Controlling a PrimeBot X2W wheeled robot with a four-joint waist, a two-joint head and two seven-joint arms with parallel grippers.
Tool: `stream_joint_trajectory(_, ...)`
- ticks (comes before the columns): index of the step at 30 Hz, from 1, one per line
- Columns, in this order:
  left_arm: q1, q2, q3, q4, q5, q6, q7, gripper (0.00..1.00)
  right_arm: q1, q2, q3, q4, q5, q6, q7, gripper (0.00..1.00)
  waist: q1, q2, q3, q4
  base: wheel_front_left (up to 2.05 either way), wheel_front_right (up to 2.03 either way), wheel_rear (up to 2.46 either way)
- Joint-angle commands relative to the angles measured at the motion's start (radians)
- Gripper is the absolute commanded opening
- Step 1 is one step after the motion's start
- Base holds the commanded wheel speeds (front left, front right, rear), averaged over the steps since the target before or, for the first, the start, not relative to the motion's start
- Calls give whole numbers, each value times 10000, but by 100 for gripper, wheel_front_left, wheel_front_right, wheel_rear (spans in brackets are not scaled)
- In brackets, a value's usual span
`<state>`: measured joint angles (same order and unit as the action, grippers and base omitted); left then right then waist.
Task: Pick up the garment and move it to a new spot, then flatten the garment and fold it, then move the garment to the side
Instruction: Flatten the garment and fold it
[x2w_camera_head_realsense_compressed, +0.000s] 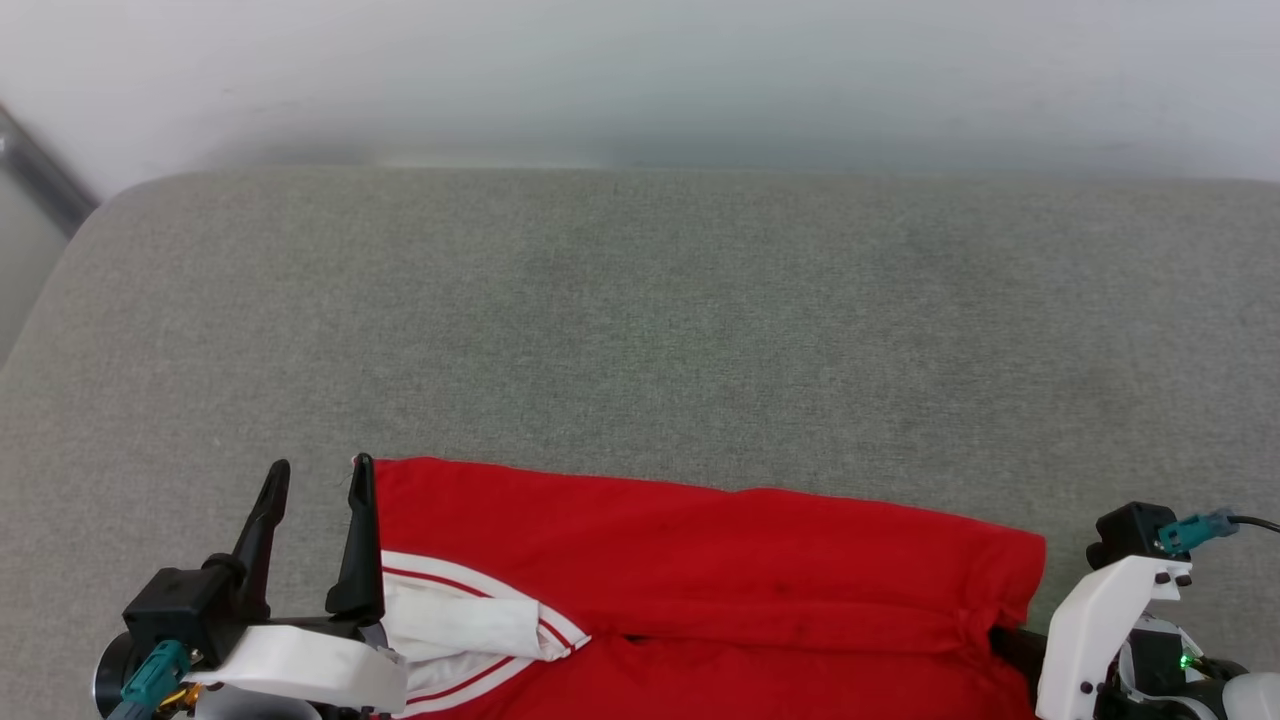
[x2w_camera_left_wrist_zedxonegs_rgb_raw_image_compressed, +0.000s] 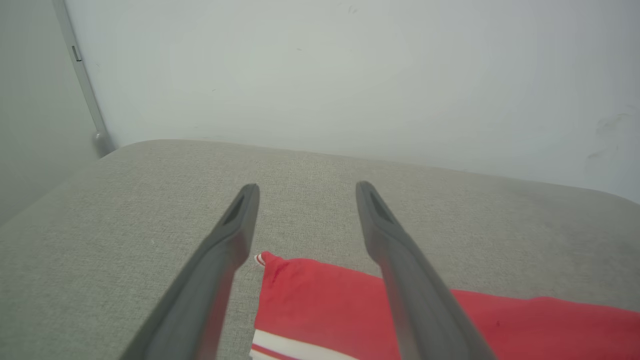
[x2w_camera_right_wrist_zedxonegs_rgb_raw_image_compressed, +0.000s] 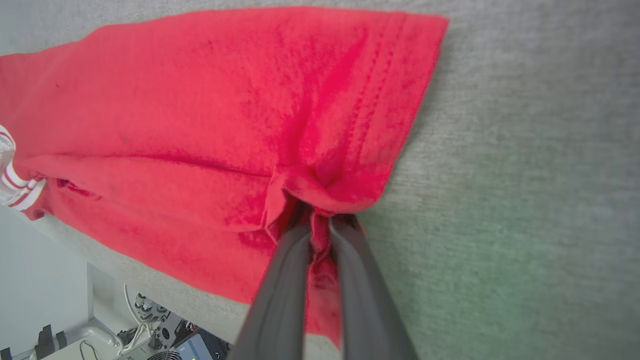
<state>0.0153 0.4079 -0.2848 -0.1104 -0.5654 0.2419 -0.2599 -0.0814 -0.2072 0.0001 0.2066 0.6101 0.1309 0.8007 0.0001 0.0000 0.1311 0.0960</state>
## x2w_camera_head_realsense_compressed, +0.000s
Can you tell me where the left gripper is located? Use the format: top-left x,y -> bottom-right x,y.
93,452 -> 388,720

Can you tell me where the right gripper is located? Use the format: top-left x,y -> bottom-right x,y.
988,612 -> 1253,720

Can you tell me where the red white basketball jersey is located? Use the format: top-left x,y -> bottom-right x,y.
352,454 -> 1049,720

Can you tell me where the grey fabric sofa seat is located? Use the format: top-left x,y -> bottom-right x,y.
0,165 -> 1280,720

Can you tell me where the teal left camera plug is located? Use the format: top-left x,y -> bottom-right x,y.
104,640 -> 193,720

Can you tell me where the teal camera plug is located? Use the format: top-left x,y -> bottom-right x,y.
1156,507 -> 1242,555
104,640 -> 193,720

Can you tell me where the teal right camera plug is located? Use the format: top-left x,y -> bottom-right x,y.
1156,507 -> 1242,555

